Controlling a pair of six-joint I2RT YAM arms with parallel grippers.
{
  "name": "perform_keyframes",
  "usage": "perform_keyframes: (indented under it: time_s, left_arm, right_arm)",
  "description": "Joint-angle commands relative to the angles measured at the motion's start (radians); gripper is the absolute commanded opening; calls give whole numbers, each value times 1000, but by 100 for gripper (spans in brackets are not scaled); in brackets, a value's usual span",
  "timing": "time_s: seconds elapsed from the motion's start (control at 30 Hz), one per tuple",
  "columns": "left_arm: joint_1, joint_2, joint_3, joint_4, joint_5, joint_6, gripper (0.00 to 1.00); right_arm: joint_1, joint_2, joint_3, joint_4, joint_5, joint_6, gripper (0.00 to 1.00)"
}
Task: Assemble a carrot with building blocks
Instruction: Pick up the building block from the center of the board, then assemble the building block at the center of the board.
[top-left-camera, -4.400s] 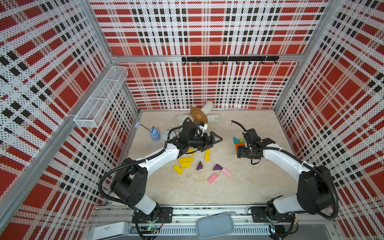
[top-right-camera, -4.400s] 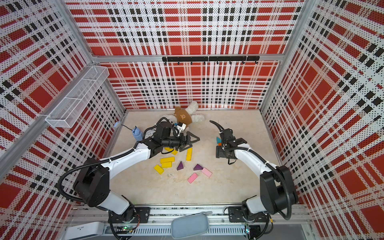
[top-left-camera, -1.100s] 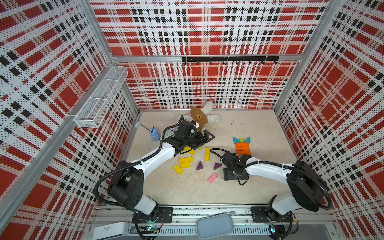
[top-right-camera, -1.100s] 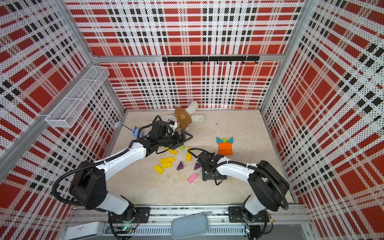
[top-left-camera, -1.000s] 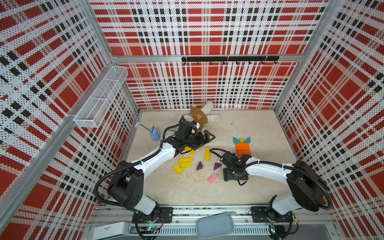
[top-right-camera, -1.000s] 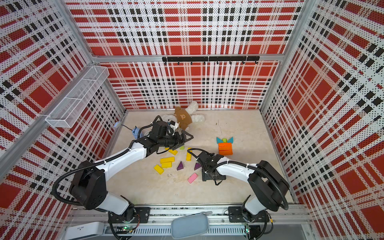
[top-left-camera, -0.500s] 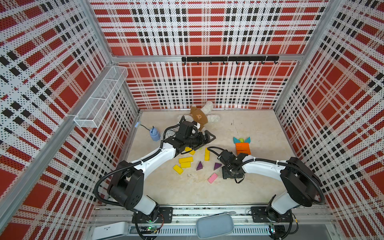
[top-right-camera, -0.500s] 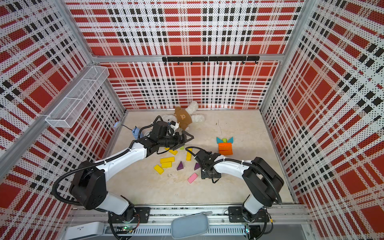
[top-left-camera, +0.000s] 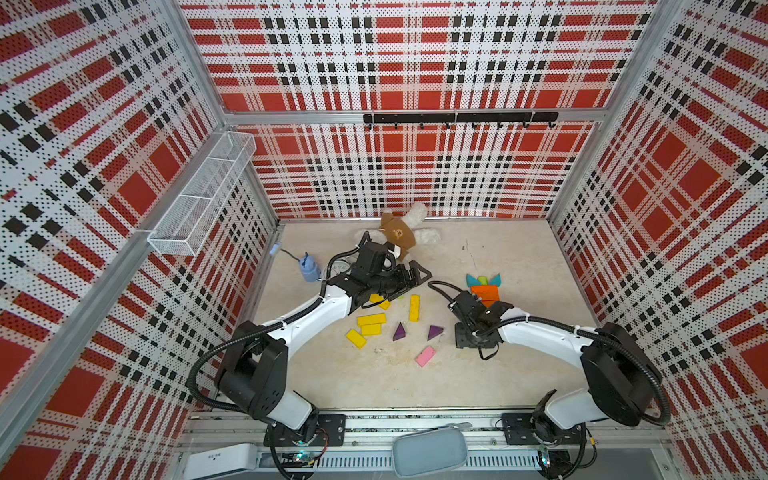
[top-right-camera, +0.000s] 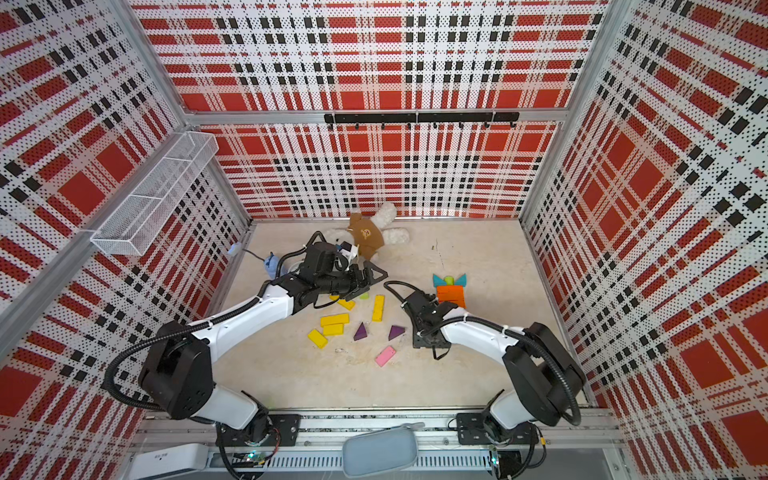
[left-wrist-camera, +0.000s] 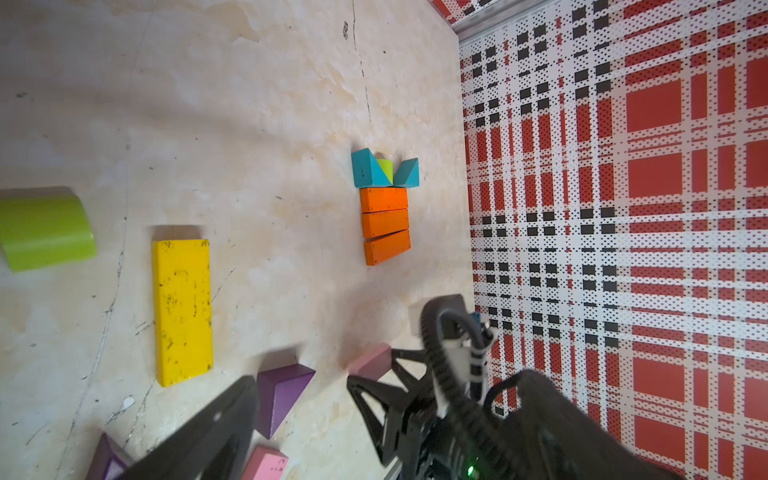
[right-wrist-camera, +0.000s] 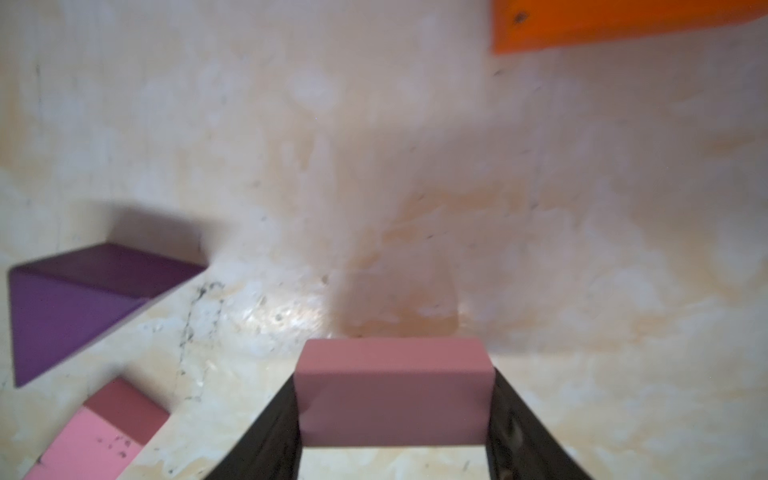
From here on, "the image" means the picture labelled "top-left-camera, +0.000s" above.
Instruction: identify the purple triangle block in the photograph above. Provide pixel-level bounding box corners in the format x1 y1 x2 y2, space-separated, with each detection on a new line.
392 323 406 341
427 325 444 341

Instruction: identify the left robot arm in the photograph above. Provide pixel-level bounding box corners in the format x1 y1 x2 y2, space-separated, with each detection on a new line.
185 233 432 445

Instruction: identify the white box device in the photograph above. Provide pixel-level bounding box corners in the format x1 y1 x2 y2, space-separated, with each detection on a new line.
183 443 259 479

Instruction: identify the orange block top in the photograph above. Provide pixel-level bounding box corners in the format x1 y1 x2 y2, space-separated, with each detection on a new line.
471 285 498 296

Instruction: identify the pink block lower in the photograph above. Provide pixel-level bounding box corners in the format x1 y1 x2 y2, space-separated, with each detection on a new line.
415 346 436 367

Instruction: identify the white teddy bear brown shirt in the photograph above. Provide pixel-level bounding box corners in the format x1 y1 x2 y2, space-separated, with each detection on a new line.
354 202 442 263

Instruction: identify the purple triangle block left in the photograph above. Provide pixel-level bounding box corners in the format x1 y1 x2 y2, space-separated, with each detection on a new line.
392 323 406 341

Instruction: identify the yellow small block left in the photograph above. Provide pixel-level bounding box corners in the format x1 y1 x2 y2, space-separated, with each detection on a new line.
345 329 367 349

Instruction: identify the purple triangle block right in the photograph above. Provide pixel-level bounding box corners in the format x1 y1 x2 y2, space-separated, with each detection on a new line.
427 325 444 341

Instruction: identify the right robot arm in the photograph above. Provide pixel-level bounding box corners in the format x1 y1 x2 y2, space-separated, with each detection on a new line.
428 280 672 446

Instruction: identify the yellow long block middle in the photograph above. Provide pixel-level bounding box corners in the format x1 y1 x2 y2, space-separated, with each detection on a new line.
357 313 387 327

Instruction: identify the white wire mesh basket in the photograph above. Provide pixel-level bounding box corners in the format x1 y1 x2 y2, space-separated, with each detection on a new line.
148 131 256 256

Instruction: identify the yellow upright long block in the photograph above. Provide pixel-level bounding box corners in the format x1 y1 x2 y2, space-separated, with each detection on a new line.
409 295 421 323

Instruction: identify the grey pouch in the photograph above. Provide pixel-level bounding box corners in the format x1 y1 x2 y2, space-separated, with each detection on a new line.
392 425 469 479

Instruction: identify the white alarm clock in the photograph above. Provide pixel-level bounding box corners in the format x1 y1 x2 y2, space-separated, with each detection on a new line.
328 257 356 278

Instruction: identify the black hook rail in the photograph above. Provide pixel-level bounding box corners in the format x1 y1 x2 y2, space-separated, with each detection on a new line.
362 111 560 126

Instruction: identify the yellow short block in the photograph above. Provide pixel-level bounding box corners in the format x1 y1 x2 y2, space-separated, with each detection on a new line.
360 324 382 337

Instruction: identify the blue cable connector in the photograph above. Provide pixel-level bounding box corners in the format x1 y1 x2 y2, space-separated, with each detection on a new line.
298 253 322 283

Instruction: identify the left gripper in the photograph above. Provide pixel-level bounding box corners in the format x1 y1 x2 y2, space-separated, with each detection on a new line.
369 261 431 301

